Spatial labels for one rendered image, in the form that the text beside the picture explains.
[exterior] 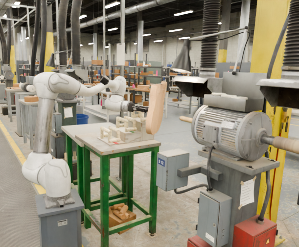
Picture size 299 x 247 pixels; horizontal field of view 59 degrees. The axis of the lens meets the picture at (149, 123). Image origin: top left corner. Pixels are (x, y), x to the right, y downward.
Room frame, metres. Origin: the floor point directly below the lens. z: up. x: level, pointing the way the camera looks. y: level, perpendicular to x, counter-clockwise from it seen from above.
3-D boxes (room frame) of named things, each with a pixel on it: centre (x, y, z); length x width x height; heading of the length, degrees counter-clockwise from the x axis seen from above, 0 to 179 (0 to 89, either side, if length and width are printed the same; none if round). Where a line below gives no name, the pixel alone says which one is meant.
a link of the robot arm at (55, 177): (1.64, 0.59, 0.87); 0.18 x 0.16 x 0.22; 59
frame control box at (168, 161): (1.39, -0.20, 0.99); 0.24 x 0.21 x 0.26; 35
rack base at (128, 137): (2.39, 0.21, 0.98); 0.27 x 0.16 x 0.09; 35
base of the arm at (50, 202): (1.62, 0.58, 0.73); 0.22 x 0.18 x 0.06; 27
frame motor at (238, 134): (1.45, -0.44, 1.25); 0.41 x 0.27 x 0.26; 35
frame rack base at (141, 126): (2.48, 0.08, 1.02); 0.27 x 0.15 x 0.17; 35
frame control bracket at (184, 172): (1.42, -0.25, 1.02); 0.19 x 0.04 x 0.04; 125
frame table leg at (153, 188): (2.32, -0.06, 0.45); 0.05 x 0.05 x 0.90; 35
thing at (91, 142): (2.40, 0.30, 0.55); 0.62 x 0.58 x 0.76; 35
